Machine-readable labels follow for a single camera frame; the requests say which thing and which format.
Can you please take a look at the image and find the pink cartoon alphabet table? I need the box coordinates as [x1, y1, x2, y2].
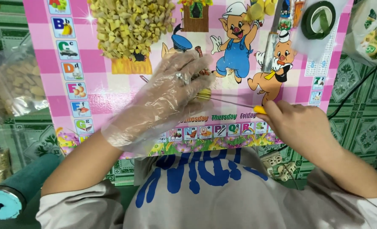
[23, 0, 354, 159]

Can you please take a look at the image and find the pile of diced yellow pieces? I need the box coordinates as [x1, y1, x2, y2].
[87, 0, 177, 62]

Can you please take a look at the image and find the plastic bag with green-yellow packets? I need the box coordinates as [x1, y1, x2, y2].
[344, 0, 377, 67]

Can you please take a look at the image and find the green tape roll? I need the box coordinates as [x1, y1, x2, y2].
[301, 1, 336, 40]

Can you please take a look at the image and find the person's left hand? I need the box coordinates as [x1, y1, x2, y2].
[110, 50, 215, 144]

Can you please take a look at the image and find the white power strip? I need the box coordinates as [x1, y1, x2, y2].
[260, 151, 283, 169]

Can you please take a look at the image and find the teal cylinder with blue cap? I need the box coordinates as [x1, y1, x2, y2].
[0, 153, 63, 221]

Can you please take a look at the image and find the person's right hand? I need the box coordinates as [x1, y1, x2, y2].
[255, 100, 337, 154]

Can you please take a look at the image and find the grey shirt with blue print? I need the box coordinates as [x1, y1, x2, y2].
[35, 147, 377, 229]

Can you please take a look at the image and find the yellow fruit piece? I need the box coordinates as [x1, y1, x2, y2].
[196, 88, 212, 101]

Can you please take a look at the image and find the silver ring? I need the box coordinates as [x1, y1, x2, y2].
[176, 72, 191, 85]

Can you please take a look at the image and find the heap of yellow slices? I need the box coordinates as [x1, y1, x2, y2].
[244, 0, 279, 22]

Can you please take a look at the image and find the clear bag of dried slices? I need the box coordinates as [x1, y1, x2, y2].
[0, 33, 51, 123]

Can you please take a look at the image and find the large metal knife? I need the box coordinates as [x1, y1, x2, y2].
[262, 0, 285, 74]

